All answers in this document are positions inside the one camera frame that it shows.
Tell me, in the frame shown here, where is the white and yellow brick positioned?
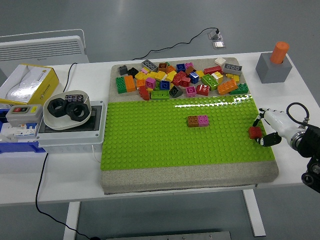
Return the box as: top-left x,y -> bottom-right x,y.
211,71 -> 224,83

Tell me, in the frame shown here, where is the dark grey sloped brick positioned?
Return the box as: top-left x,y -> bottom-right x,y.
168,85 -> 185,98

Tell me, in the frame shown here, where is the black power cable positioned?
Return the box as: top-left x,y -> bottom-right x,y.
34,61 -> 101,240

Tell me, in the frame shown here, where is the open metal floor socket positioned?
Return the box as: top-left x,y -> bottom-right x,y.
207,29 -> 224,41

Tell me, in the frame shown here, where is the grey long hollow brick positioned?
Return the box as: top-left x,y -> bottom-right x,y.
222,63 -> 243,77

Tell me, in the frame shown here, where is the yellow long brick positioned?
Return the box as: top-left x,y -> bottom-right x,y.
149,70 -> 168,81

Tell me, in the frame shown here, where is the orange long brick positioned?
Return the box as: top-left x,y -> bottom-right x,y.
216,78 -> 239,96
124,75 -> 137,93

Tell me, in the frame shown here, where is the grey cube block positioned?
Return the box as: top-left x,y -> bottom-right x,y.
255,51 -> 293,84

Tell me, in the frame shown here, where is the lime green long hollow brick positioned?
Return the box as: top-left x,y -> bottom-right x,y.
150,90 -> 171,100

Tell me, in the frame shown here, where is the white bowl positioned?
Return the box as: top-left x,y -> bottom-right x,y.
43,89 -> 92,131

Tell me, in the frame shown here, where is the blue brick white sticker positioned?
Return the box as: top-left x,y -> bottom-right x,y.
187,71 -> 200,84

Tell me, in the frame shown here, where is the white table leg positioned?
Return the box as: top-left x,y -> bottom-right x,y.
62,201 -> 81,240
241,189 -> 266,238

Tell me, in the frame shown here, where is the yellow square brick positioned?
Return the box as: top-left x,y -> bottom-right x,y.
165,70 -> 178,82

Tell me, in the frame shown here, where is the green studded baseplate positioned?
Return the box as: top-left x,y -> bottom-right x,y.
100,94 -> 276,172

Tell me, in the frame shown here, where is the brown square building brick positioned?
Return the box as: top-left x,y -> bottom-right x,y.
187,115 -> 200,129

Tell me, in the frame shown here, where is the white panel heater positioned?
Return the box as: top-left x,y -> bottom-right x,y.
0,28 -> 90,69

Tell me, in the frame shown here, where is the grey switch box red button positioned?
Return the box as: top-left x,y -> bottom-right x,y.
5,103 -> 44,126

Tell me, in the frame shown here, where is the pink hollow brick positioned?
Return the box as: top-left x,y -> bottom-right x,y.
145,77 -> 157,90

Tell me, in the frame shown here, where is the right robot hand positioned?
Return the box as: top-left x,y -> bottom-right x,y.
251,107 -> 301,148

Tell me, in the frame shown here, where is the red glossy brick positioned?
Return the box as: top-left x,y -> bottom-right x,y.
195,83 -> 211,97

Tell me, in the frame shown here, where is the large red brick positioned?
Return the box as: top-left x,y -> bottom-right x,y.
171,70 -> 191,88

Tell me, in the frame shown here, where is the white and blue circuit breaker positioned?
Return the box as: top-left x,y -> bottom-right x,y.
1,121 -> 41,138

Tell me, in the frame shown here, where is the yellow and white cardboard box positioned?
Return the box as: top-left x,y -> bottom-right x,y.
0,63 -> 60,106

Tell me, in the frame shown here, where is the large black hex nut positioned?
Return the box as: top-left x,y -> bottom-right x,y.
47,97 -> 68,117
65,101 -> 89,122

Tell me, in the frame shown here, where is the small black terminal block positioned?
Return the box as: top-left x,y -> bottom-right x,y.
64,93 -> 85,103

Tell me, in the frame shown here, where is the blue hollow brick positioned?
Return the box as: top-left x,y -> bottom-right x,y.
158,79 -> 171,91

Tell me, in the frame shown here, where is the red long brick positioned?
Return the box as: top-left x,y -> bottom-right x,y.
203,65 -> 223,76

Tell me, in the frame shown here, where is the dark green long brick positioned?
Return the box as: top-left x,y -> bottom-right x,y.
115,76 -> 128,95
229,82 -> 250,95

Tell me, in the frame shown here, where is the grey-brown foam mat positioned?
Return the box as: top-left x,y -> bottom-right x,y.
100,57 -> 280,196

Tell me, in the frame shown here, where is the grey three-hole brick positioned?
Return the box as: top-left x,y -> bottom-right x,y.
141,59 -> 159,72

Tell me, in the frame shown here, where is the orange cylinder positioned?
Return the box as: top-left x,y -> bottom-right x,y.
269,41 -> 290,65

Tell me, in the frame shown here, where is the grey electrical enclosure box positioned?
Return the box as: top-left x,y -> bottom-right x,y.
36,100 -> 105,154

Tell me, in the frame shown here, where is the red square building brick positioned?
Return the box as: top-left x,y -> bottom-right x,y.
248,126 -> 263,140

